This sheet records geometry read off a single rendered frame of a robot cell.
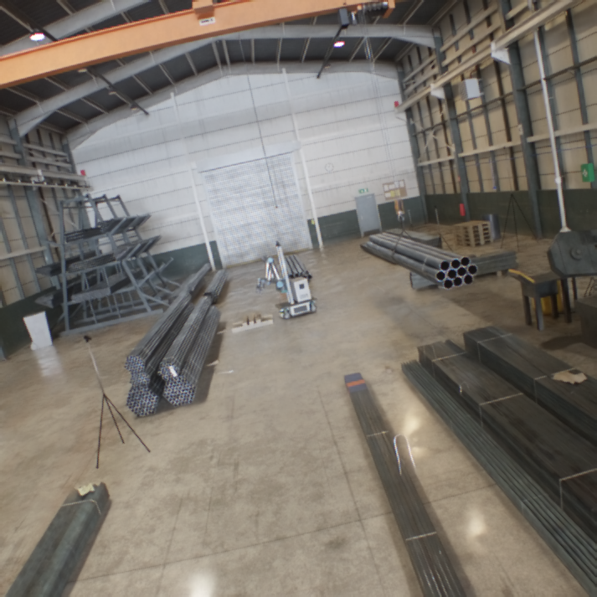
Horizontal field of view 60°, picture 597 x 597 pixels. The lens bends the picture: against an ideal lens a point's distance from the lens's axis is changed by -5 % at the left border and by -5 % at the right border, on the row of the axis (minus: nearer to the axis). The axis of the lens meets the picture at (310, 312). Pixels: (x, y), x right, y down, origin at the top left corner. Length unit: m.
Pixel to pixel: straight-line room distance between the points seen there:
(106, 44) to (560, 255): 8.75
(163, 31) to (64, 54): 1.92
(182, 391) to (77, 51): 6.70
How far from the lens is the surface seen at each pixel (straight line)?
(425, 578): 4.07
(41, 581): 5.33
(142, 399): 8.89
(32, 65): 11.88
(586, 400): 5.45
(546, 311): 9.95
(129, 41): 11.43
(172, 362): 8.63
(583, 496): 4.30
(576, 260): 7.78
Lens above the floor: 2.82
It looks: 12 degrees down
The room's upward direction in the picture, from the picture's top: 12 degrees counter-clockwise
